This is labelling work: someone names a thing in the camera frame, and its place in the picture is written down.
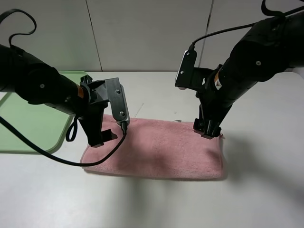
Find green plastic tray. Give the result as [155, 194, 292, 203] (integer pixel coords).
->
[0, 71, 87, 154]

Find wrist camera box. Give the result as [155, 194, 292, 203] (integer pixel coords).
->
[175, 49, 197, 90]
[105, 77, 130, 125]

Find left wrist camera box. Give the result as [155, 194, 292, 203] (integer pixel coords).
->
[105, 77, 130, 125]

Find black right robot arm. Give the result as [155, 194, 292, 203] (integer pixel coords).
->
[193, 12, 304, 138]

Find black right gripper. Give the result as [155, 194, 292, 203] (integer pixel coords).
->
[193, 64, 238, 139]

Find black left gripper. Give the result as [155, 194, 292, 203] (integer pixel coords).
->
[79, 75, 118, 147]

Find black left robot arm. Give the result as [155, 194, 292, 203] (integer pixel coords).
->
[0, 45, 117, 147]

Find pink terry towel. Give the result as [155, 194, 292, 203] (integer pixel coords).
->
[84, 118, 224, 180]

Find black left camera cable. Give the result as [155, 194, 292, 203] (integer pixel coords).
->
[0, 115, 129, 167]

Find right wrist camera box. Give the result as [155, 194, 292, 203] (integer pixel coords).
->
[175, 49, 197, 90]

